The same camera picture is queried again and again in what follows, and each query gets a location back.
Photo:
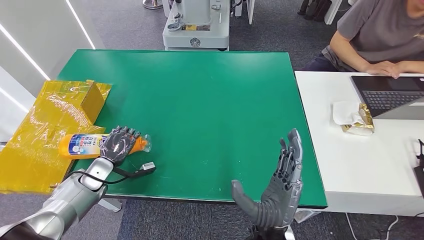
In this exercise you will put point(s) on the chrome round stand base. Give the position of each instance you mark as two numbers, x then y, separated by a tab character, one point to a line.
152	4

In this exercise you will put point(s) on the white furniture legs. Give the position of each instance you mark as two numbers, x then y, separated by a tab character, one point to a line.
250	10

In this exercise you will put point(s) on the orange bottle with clear cap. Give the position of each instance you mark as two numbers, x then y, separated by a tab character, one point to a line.
79	145

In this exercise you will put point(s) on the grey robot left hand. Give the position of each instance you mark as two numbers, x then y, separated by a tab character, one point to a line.
117	144

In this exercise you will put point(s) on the white paper napkin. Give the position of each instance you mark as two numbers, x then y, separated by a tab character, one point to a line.
341	112

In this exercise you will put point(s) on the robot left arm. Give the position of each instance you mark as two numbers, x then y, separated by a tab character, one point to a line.
69	202

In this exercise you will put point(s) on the person in grey shirt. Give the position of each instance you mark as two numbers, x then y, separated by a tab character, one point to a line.
381	36

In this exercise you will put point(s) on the green top table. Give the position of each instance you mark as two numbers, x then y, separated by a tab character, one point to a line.
205	116

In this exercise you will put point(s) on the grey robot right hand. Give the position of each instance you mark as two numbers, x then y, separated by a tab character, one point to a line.
281	198

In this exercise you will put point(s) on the dark grey laptop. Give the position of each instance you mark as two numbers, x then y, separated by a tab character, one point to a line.
387	96

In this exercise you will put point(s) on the gold foil wrapper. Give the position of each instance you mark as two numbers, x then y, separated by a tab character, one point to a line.
362	124

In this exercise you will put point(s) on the grey white robot stand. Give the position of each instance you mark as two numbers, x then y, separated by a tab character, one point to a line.
196	33

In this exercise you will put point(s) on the black device at desk edge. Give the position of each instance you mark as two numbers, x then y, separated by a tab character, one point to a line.
420	172

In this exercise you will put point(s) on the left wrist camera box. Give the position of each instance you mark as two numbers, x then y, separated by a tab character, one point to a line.
148	167

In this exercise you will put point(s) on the white desk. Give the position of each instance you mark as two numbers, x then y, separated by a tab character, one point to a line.
357	165

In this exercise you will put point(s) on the yellow taped cardboard box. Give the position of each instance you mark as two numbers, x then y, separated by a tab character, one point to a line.
43	112

